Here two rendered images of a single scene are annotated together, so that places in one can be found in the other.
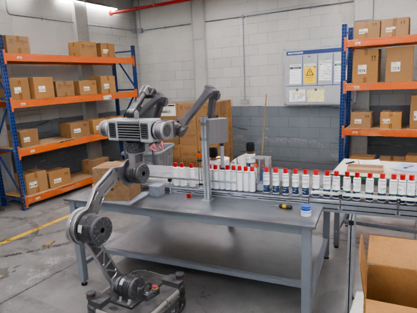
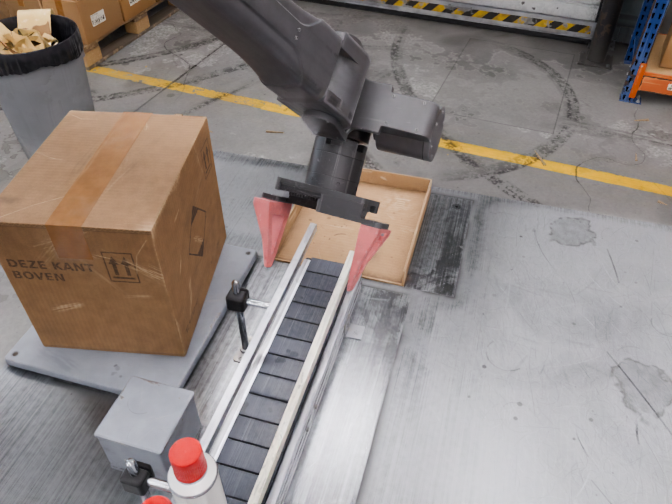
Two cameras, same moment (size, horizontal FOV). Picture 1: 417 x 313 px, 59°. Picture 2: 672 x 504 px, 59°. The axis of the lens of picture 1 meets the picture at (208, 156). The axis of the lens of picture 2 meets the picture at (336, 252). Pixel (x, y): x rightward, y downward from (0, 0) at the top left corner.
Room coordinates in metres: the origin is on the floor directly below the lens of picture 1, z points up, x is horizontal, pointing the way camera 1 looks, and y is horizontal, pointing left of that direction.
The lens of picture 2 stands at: (3.23, -0.03, 1.63)
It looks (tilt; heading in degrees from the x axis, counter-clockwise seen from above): 42 degrees down; 82
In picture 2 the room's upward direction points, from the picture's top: straight up
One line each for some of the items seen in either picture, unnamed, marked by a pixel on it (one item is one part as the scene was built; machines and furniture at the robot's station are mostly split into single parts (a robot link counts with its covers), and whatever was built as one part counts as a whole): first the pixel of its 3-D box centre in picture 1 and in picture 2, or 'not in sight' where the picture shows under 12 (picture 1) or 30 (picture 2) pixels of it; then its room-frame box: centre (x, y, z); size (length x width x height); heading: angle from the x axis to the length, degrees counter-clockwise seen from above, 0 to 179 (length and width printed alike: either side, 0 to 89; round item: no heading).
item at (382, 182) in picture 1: (381, 187); not in sight; (2.46, -1.19, 0.98); 0.05 x 0.05 x 0.20
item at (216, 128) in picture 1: (215, 130); not in sight; (2.87, -0.06, 1.38); 0.17 x 0.10 x 0.19; 121
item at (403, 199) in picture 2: not in sight; (356, 217); (3.40, 0.91, 0.85); 0.30 x 0.26 x 0.04; 66
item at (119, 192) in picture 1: (117, 180); (126, 230); (2.99, 0.77, 0.99); 0.30 x 0.24 x 0.27; 77
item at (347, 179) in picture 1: (346, 185); not in sight; (2.55, -0.98, 0.98); 0.05 x 0.05 x 0.20
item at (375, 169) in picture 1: (365, 168); not in sight; (3.63, -1.58, 0.82); 0.34 x 0.24 x 0.03; 65
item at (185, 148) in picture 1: (198, 138); not in sight; (6.94, 0.18, 0.70); 1.20 x 0.82 x 1.39; 65
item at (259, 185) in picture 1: (261, 172); not in sight; (2.90, -0.42, 1.01); 0.14 x 0.13 x 0.26; 66
